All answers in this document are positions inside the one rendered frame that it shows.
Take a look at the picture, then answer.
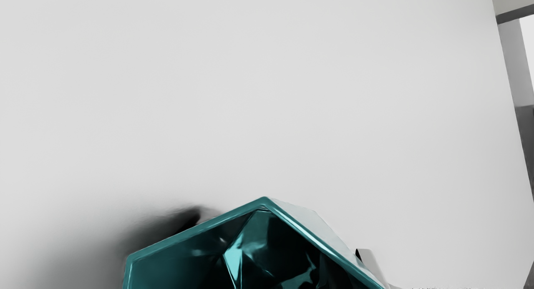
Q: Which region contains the teal faceted mug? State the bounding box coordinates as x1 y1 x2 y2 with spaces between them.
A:
123 196 402 289

